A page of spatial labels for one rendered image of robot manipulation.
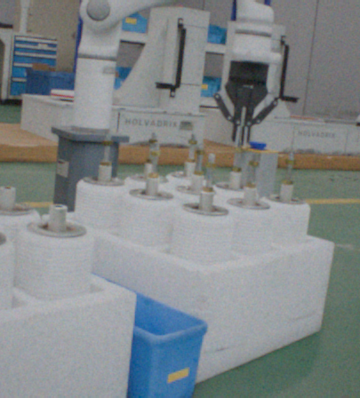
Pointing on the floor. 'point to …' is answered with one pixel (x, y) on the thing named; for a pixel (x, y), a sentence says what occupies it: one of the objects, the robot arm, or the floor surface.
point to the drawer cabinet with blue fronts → (28, 51)
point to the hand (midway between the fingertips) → (240, 135)
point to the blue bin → (163, 349)
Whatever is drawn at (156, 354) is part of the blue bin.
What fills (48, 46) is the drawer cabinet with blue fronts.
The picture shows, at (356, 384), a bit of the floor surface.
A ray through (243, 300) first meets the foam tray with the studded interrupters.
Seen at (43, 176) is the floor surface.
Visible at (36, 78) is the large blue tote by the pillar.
